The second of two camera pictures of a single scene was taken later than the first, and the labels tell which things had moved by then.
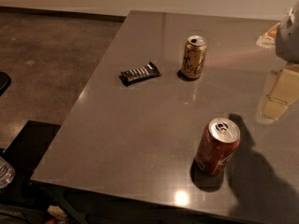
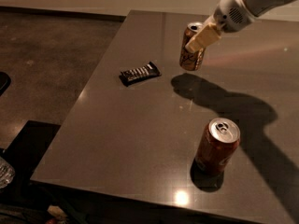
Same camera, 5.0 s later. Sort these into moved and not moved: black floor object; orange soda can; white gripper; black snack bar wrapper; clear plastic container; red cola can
Moved: white gripper; orange soda can
Not moved: clear plastic container; black snack bar wrapper; black floor object; red cola can
